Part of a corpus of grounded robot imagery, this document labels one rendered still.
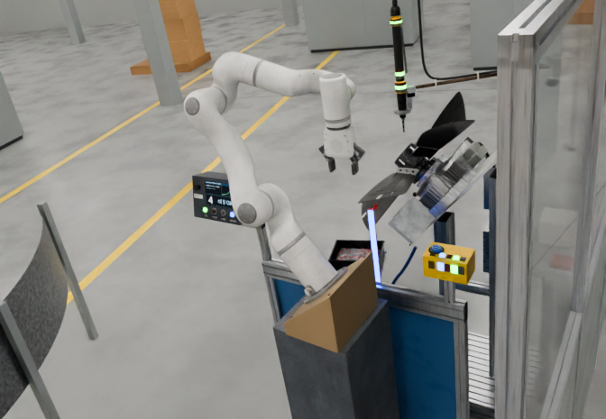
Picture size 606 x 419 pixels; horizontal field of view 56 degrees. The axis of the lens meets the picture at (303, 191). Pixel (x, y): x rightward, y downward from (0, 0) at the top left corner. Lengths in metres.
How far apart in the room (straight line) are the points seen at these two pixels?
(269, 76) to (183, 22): 8.38
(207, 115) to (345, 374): 0.96
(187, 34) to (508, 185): 9.58
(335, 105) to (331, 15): 8.02
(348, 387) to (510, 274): 1.21
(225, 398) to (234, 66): 1.89
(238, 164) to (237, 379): 1.63
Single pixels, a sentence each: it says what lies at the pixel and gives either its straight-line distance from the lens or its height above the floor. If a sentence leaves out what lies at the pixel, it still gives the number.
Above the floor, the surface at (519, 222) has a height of 1.80.
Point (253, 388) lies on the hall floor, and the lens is 3.21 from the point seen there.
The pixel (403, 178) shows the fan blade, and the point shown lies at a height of 1.19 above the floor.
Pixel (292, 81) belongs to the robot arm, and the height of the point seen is 1.74.
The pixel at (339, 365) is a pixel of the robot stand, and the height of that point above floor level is 0.87.
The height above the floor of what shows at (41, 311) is 0.73.
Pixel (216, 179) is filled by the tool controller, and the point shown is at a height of 1.25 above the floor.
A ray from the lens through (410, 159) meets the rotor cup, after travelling 2.44.
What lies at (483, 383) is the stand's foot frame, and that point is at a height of 0.07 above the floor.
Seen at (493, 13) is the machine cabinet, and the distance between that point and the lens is 7.77.
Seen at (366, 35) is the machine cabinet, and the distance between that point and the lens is 9.70.
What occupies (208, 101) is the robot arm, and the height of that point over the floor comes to 1.70.
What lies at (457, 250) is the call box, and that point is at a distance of 2.09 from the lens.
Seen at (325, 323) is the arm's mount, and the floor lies 1.04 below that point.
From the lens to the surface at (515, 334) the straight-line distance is 0.94.
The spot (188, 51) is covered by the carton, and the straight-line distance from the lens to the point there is 10.24.
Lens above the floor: 2.22
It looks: 26 degrees down
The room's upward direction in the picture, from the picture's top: 9 degrees counter-clockwise
